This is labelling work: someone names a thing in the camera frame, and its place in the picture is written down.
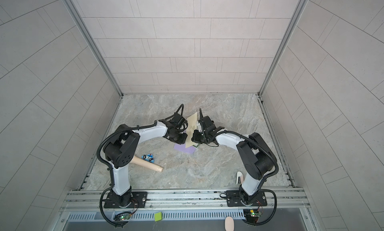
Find yellow envelope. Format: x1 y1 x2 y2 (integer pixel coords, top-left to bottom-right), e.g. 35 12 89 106
185 113 198 147

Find purple paper sheet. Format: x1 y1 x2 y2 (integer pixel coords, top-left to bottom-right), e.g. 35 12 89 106
174 144 196 154

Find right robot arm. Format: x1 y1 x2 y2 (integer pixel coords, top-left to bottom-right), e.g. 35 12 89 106
192 116 279 205

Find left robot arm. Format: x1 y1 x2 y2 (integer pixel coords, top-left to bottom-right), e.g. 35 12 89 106
97 113 188 208

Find blue toy car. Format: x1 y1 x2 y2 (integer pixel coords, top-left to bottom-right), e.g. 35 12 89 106
142 154 154 163

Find beige wooden rolling pin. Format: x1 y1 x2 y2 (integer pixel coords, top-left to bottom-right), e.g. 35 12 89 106
131 156 164 173

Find white pink stapler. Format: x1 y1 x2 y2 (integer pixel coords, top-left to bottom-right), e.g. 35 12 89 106
236 172 244 185

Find right circuit board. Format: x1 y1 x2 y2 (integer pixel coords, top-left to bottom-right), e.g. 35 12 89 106
243 209 262 225

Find circuit board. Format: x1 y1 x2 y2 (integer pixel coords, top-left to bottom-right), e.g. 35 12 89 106
243 209 262 225
114 212 132 222

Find green sticky note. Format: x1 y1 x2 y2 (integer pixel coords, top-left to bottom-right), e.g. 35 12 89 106
154 212 163 222

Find left circuit board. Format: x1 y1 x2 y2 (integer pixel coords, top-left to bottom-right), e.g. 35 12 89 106
114 212 132 222

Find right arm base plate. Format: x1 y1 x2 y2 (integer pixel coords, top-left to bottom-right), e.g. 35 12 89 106
220 191 268 207

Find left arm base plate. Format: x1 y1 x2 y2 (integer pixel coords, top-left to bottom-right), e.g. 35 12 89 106
103 191 148 209

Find aluminium rail frame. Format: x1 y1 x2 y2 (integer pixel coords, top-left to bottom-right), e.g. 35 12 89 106
60 187 310 211

